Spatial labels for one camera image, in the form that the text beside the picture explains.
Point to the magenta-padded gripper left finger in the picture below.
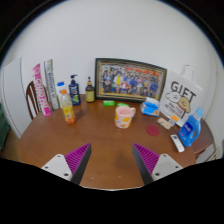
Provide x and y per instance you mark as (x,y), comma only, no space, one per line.
(71,163)

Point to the blue tissue pack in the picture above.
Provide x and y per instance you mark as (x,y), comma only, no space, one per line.
(150,107)

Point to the white printed gift bag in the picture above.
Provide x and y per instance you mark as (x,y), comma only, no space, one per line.
(181,95)

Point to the blue detergent bottle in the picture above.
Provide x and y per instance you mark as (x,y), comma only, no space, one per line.
(189,131)

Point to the flat round red coaster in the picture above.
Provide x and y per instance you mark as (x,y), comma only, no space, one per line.
(153,130)

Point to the white remote control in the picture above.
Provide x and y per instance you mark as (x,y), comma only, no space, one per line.
(177,143)

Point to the wooden chair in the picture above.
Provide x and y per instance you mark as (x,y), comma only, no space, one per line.
(31,100)

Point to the white radiator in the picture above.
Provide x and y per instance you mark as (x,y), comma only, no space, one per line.
(216,154)

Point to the dark blue pump bottle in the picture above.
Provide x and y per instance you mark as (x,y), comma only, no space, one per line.
(74,93)

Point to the framed group picture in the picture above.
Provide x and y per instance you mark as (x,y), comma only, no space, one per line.
(130,80)

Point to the tall green and white box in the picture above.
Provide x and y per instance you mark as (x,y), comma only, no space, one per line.
(52,85)

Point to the tall pink box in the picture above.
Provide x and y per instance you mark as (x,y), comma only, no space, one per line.
(41,91)

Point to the amber pump bottle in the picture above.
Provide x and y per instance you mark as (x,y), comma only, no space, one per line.
(90,93)

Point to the puzzle cube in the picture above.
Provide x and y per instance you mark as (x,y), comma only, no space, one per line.
(174,119)

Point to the white bottle with blue cap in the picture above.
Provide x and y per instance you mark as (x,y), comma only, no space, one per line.
(60,86)

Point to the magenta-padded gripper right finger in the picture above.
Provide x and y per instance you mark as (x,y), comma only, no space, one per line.
(151,163)

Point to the dark wooden side table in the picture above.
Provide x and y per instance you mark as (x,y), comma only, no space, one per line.
(204,136)

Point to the small floral patterned box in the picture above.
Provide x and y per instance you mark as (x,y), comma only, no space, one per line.
(164,123)

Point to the small green packet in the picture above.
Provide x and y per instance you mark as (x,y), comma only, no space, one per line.
(108,103)
(122,104)

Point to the pink mug with orange print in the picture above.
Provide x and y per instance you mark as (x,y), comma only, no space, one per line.
(122,117)

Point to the orange-capped clear drink bottle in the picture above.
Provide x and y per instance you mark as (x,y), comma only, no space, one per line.
(68,108)

